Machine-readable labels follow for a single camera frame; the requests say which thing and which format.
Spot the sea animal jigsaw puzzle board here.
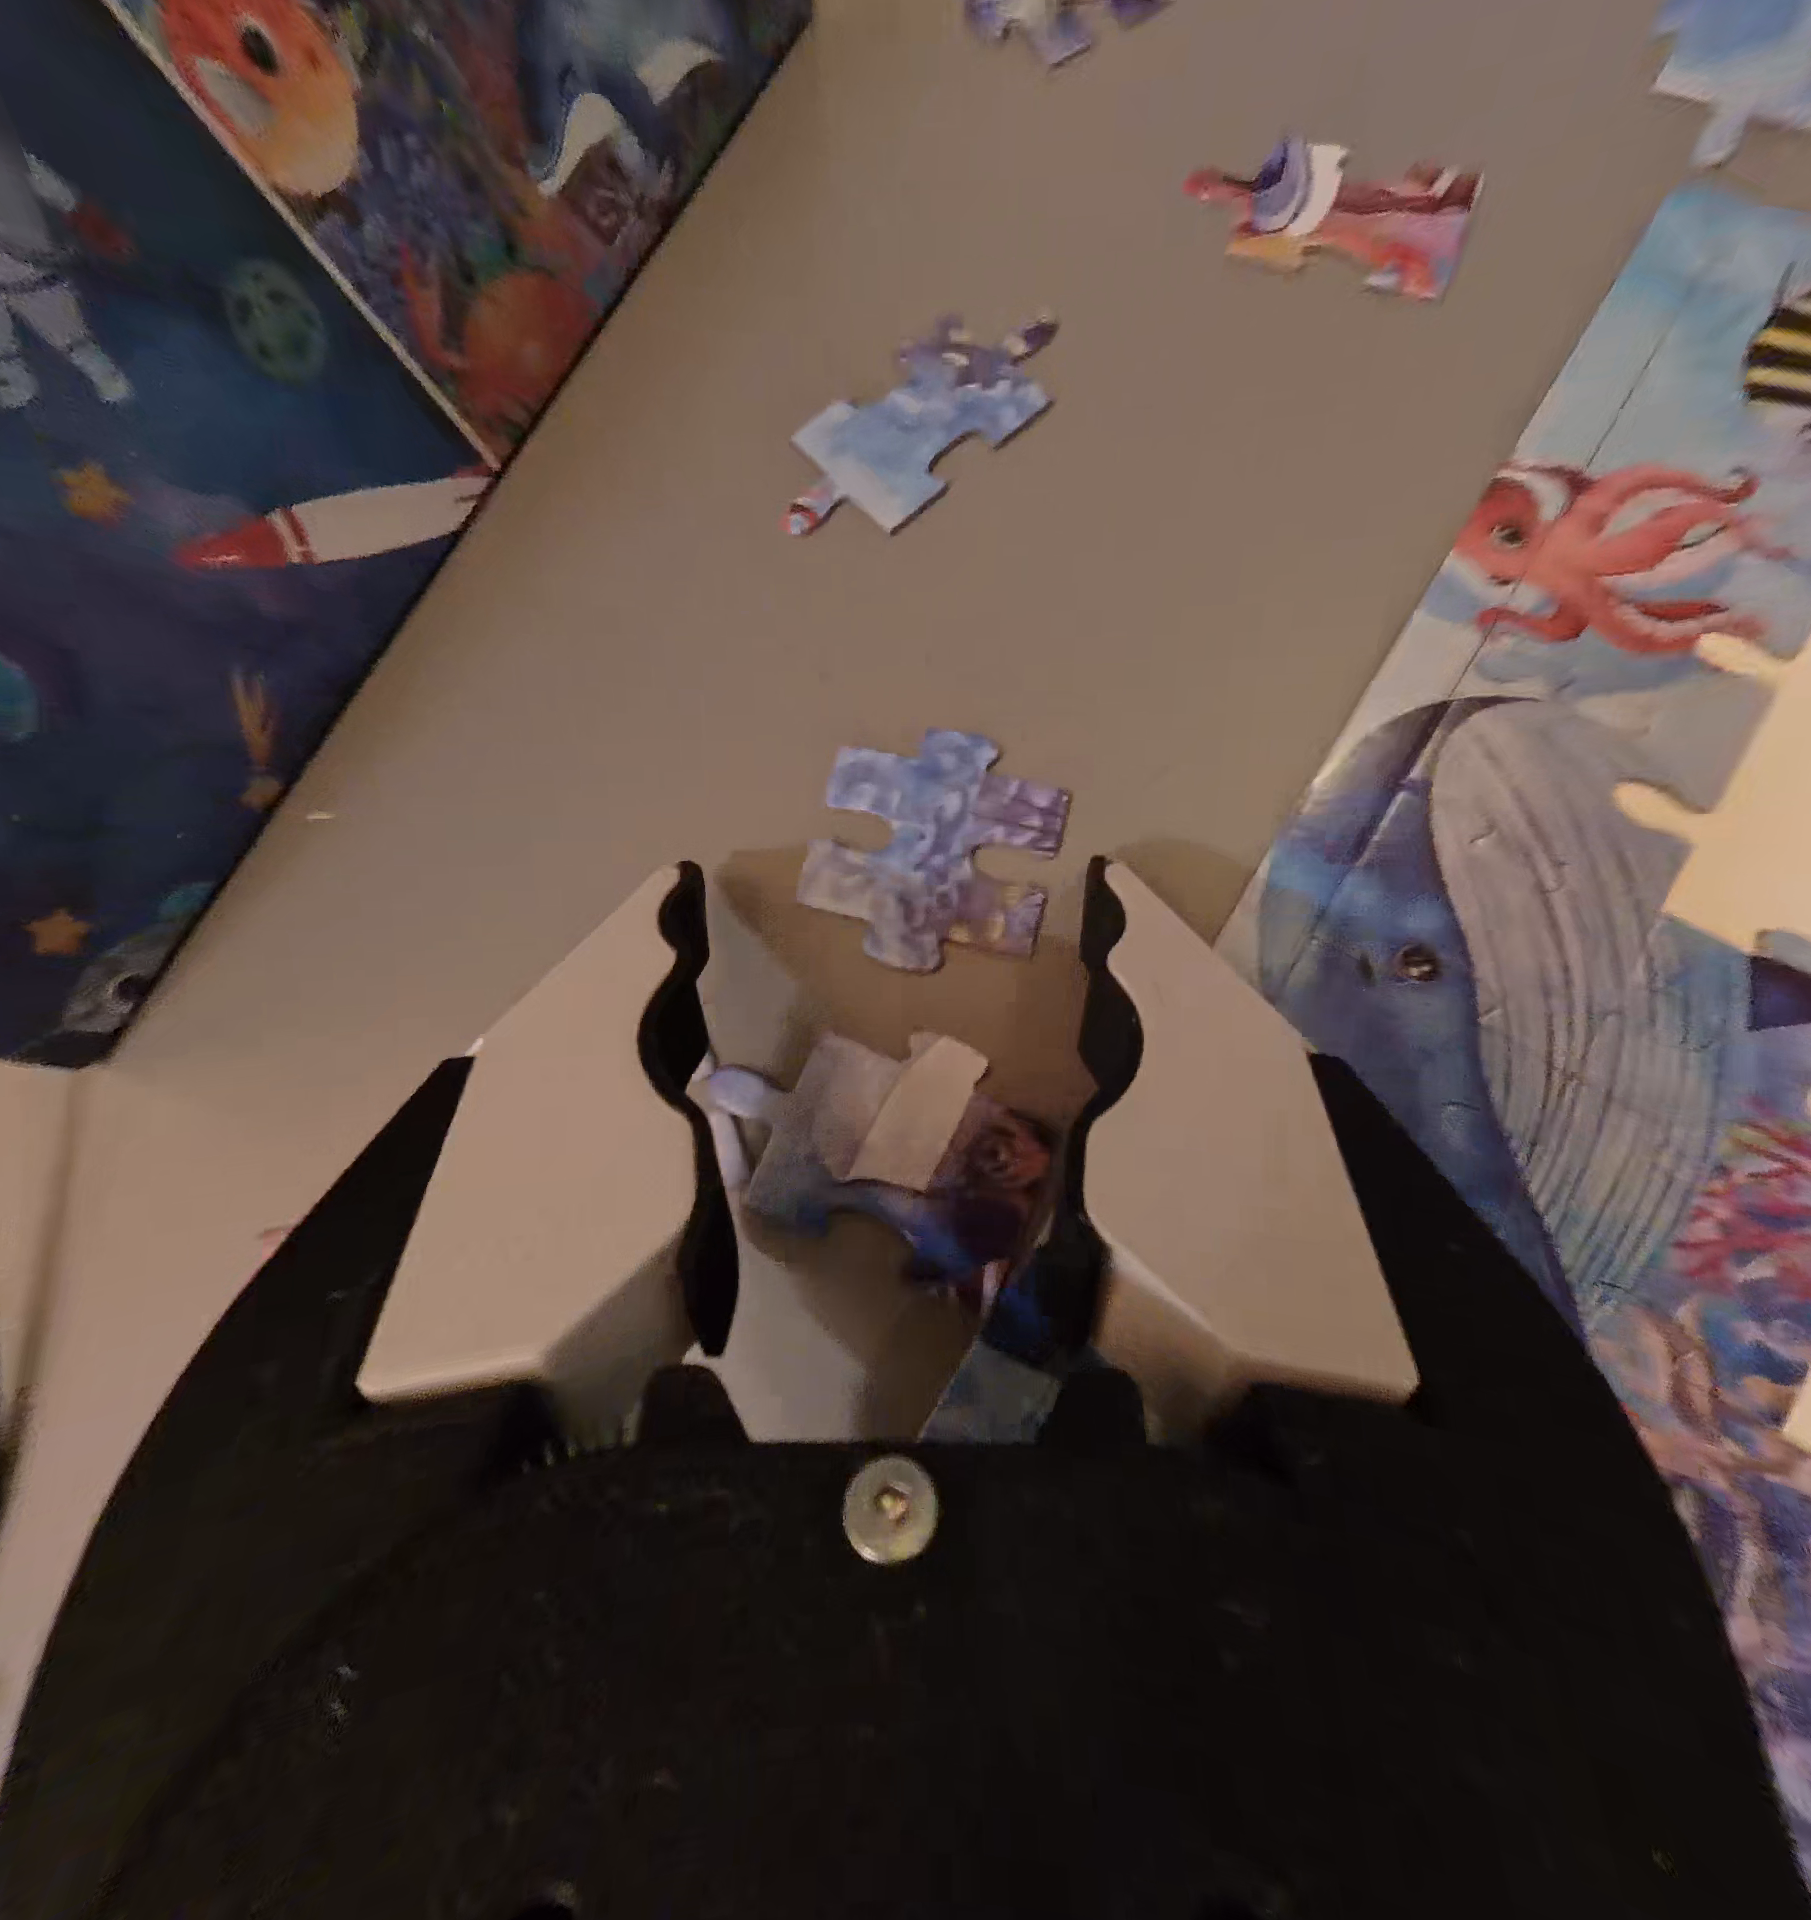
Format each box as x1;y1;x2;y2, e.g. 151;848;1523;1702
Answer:
1216;182;1811;1920

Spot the illustrated puzzle box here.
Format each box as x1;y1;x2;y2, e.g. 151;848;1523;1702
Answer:
0;0;816;1070

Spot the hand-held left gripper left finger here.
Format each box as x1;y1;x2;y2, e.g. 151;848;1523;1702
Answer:
355;861;743;1412

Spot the red coral puzzle piece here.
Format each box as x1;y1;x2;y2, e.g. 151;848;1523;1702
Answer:
1182;136;1485;302

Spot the row of loose jigsaw pieces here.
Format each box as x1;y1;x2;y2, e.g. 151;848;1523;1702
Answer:
688;310;1109;1443

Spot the blue bubble puzzle piece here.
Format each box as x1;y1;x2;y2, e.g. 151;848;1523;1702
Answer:
797;731;1073;970

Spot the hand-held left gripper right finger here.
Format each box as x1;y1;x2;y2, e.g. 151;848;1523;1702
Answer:
1063;855;1424;1412

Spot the light blue puzzle piece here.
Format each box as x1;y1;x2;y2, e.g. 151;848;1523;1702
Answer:
1655;0;1811;168

